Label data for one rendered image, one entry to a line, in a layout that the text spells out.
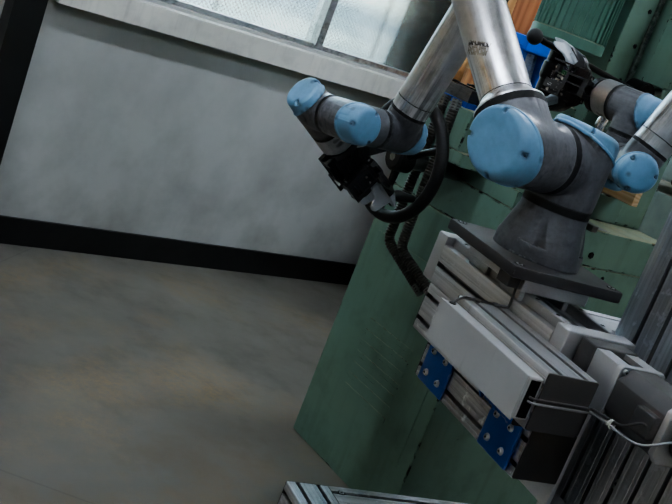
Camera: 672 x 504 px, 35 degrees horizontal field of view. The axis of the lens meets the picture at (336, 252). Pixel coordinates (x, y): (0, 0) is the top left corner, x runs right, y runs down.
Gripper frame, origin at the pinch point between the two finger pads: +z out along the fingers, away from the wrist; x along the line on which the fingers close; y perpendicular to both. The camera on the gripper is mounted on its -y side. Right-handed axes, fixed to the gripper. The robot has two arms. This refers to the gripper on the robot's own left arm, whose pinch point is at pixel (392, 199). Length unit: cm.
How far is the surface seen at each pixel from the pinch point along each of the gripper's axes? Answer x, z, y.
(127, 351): -71, 32, 66
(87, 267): -130, 40, 60
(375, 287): -21.9, 35.2, 10.6
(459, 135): -3.8, 4.1, -21.7
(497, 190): 3.9, 16.6, -19.6
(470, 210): -1.5, 20.2, -13.7
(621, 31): -3, 16, -68
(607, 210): 20.7, 28.2, -32.2
